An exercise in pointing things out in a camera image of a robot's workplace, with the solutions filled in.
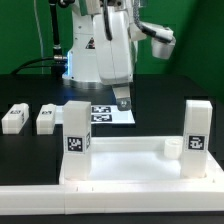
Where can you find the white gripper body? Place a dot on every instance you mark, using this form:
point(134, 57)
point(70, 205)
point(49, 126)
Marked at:
point(115, 60)

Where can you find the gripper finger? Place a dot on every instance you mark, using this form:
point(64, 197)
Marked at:
point(122, 96)

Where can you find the white desk top tray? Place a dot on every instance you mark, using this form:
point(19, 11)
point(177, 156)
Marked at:
point(132, 160)

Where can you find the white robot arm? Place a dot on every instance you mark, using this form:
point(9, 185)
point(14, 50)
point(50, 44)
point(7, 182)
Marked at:
point(82, 70)

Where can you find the fiducial marker sheet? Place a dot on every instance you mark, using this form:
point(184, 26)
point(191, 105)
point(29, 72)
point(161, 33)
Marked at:
point(109, 114)

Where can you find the white L-shaped obstacle fence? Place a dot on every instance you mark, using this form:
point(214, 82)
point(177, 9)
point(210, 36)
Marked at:
point(189, 195)

